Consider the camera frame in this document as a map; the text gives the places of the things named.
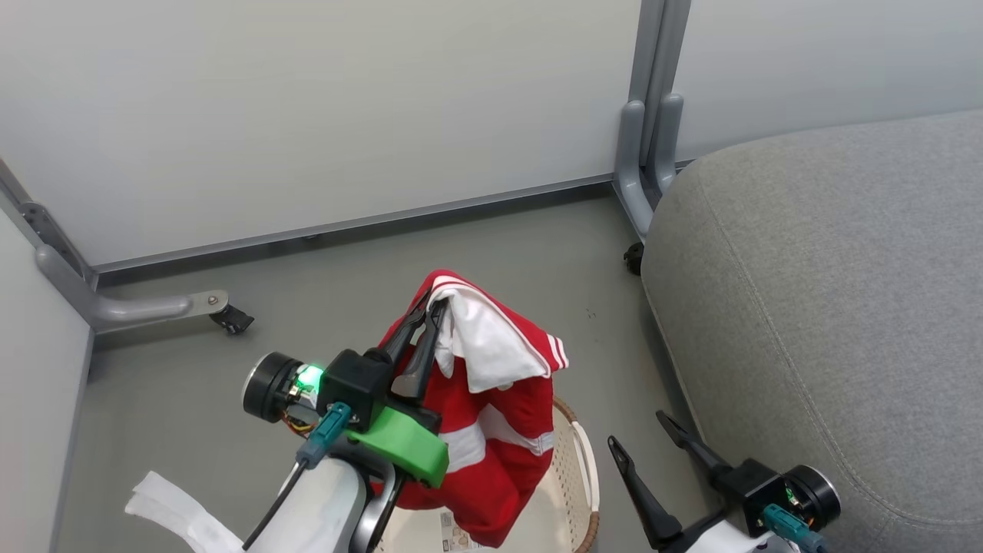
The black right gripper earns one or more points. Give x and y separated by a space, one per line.
756 484

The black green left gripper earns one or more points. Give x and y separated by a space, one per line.
361 384

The red and white garment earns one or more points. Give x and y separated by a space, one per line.
499 430

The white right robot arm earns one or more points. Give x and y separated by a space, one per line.
729 544

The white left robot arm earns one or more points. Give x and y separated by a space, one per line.
326 503

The cream woven laundry basket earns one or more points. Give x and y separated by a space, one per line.
568 491

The black caster wheel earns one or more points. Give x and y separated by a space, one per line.
634 259
233 319

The printed paper label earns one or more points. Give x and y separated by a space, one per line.
457 531

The grey fabric sofa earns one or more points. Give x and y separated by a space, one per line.
829 307

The white cloth strip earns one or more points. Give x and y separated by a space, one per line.
177 511

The grey partition leg with plate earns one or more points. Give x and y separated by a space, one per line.
115 309

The grey partition post with foot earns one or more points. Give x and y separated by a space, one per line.
653 115

